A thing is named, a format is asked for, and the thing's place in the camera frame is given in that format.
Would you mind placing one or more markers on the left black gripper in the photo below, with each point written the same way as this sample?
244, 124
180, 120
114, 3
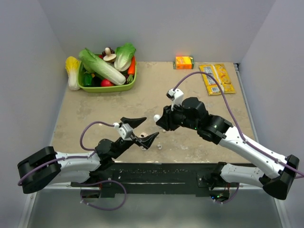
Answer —
146, 141

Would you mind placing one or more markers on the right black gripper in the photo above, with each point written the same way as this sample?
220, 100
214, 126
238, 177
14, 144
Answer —
166, 121

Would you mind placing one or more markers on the white oval charging case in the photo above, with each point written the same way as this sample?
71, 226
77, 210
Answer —
156, 117

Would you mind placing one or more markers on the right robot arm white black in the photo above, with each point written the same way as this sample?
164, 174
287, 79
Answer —
272, 172

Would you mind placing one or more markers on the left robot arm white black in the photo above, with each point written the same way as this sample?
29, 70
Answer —
47, 166

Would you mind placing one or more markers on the beige small charging case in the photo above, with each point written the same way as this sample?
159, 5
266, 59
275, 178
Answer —
143, 135

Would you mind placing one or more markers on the green plastic basket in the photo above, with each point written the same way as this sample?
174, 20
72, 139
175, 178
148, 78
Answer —
115, 88

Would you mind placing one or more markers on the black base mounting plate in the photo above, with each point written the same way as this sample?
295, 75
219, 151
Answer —
199, 179

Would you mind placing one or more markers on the yellow snack package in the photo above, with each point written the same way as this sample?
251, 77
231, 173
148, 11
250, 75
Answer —
219, 72

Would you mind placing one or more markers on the orange green small box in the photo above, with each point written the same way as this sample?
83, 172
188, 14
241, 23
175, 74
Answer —
183, 62

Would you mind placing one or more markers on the red tomato toy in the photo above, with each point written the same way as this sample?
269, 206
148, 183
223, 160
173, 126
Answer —
106, 83

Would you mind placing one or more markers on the orange carrot toy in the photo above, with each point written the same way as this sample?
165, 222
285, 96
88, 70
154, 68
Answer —
131, 70

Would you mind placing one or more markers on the dark eggplant toy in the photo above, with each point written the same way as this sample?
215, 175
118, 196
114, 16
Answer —
96, 81

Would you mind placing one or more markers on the green pepper toy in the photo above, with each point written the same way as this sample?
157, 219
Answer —
87, 80

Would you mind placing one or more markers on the large napa cabbage toy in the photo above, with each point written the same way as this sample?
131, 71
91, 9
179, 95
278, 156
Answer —
94, 64

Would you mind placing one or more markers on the small green cabbage toy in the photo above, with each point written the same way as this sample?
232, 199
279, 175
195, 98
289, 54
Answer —
124, 55

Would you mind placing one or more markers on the beige mushroom toy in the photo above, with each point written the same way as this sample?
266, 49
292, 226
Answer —
108, 56

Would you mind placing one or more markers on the yellow cabbage toy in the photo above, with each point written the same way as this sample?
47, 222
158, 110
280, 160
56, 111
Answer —
72, 69

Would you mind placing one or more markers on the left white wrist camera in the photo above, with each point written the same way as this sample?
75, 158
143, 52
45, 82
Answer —
125, 130

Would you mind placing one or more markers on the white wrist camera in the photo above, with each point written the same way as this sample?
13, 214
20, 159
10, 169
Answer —
125, 130
176, 96

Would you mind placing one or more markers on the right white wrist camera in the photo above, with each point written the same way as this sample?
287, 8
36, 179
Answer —
176, 96

